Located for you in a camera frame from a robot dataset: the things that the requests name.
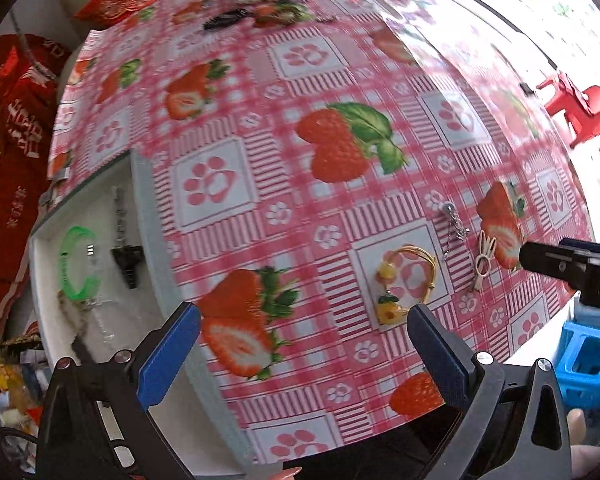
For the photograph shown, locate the red plastic stool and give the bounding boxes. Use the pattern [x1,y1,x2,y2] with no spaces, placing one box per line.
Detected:
[536,72,600,149]

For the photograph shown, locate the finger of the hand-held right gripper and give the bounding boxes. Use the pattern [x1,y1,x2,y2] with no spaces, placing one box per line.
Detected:
[559,237,600,256]
[519,241,600,312]

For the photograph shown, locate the blue plastic stool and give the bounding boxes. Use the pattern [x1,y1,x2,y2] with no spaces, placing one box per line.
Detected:
[554,321,600,402]

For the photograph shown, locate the cream rabbit hair clip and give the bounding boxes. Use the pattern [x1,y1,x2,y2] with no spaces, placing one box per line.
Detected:
[471,230,497,293]

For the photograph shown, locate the clear plastic charm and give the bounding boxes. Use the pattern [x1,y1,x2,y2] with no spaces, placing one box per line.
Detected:
[86,299,117,345]

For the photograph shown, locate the black claw hair clip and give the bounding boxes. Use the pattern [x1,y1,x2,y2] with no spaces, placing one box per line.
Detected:
[111,244,145,290]

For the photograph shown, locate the green plastic bangle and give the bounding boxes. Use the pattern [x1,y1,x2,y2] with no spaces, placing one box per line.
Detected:
[56,226,104,302]

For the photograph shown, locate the white shallow box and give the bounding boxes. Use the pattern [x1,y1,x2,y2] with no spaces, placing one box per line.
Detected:
[29,150,263,479]

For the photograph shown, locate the yellow beaded wire bracelet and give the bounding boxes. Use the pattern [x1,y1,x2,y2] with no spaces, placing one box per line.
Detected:
[375,245,439,331]

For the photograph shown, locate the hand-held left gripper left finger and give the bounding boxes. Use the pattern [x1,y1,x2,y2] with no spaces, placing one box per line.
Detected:
[35,301,203,480]

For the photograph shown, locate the person's dark trouser legs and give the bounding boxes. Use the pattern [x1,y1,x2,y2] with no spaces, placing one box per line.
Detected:
[297,402,463,480]

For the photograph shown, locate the small silver chain clasp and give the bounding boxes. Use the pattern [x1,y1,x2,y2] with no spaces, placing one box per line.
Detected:
[439,201,471,261]

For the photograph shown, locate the strawberry print checked tablecloth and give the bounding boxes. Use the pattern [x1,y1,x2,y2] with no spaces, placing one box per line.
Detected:
[47,0,596,466]

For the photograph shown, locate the black oval hair clip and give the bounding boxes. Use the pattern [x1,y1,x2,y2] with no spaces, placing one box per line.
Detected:
[203,8,251,31]

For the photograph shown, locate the silver binder clip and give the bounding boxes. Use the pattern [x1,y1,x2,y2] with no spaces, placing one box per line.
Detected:
[39,169,72,207]

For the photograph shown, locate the brown patterned hair clip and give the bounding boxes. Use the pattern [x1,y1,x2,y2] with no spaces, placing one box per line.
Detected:
[260,4,312,25]

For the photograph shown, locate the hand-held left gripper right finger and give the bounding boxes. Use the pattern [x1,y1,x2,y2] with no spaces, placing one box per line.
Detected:
[407,304,573,480]

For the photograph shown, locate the pile of bottles and packets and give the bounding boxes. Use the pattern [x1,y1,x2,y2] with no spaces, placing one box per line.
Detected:
[0,330,56,443]

